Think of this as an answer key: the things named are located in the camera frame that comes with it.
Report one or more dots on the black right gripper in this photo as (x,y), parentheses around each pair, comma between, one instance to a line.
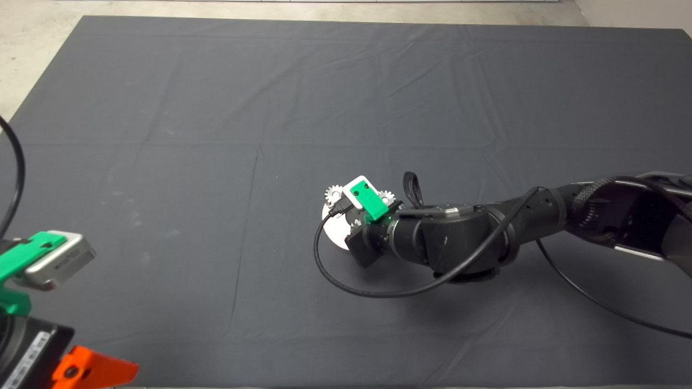
(378,240)

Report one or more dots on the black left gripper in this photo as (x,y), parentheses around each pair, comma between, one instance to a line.
(27,354)

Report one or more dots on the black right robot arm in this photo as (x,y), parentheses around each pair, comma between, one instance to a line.
(459,243)

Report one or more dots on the round metal plate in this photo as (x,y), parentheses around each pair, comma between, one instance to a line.
(335,232)

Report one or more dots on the dark grey table cloth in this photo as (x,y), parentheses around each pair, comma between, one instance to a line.
(216,108)

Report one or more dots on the right green camera mount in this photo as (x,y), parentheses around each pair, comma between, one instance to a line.
(367,200)

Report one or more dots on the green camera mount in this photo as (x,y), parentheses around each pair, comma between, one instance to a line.
(16,267)
(367,200)

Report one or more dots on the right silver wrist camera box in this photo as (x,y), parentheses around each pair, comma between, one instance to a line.
(347,195)

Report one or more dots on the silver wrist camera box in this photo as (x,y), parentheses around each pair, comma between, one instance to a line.
(347,195)
(62,265)

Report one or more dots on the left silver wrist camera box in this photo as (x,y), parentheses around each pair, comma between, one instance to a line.
(62,265)

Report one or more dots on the left green camera mount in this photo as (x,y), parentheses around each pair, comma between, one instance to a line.
(16,267)

